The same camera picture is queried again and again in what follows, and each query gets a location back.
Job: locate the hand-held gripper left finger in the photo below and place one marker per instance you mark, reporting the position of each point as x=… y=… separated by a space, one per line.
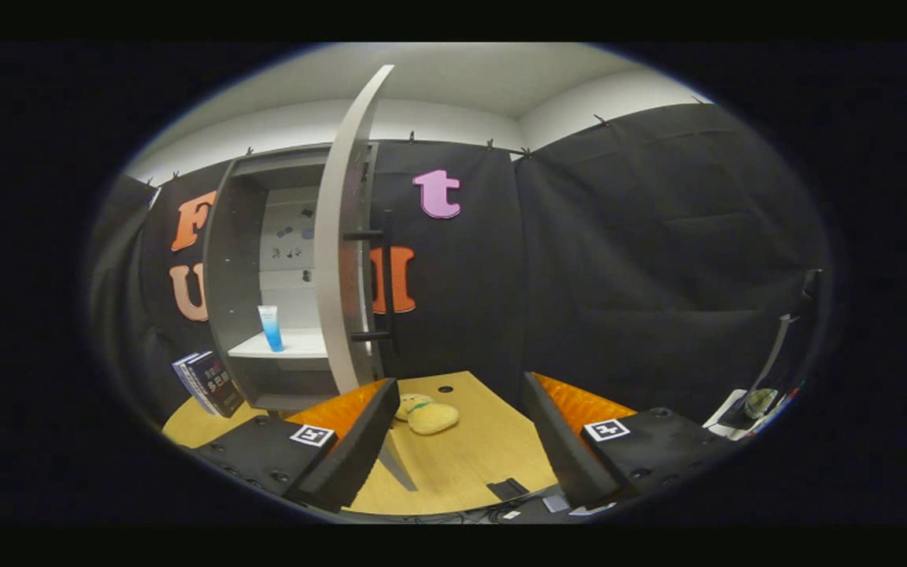
x=355 y=449

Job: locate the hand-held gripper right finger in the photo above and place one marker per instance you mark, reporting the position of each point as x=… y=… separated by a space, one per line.
x=560 y=441

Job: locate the blue and white tube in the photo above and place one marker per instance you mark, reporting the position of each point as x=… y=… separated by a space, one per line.
x=271 y=335

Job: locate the white cabinet door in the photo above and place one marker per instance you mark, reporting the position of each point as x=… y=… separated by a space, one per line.
x=335 y=276

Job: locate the small grey pad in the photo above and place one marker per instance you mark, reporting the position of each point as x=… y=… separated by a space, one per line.
x=555 y=504

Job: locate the flat black device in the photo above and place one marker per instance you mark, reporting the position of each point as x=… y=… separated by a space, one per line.
x=509 y=489

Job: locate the yellow plush toy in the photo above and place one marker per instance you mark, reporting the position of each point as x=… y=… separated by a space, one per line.
x=434 y=417

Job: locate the dark blue book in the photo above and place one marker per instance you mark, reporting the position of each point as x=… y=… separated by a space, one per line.
x=217 y=386

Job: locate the white side table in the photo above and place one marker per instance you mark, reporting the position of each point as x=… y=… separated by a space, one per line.
x=725 y=413

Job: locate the black backdrop cloth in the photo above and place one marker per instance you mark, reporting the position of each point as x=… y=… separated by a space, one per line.
x=619 y=276

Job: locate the light blue book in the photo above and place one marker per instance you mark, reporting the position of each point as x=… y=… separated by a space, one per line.
x=184 y=374

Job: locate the green and white object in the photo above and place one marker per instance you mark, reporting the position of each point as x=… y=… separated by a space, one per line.
x=760 y=403

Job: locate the thin metal stand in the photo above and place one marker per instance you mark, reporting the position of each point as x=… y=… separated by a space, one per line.
x=776 y=346

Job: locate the dark grey cabinet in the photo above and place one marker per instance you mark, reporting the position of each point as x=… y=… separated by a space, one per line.
x=245 y=236

